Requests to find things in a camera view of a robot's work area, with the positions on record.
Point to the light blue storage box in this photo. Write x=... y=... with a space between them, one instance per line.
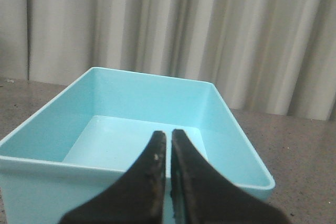
x=85 y=138

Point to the grey pleated curtain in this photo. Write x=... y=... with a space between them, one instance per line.
x=272 y=56

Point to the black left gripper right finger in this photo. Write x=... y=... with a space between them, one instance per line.
x=201 y=194

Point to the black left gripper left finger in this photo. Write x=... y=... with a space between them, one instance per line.
x=136 y=197

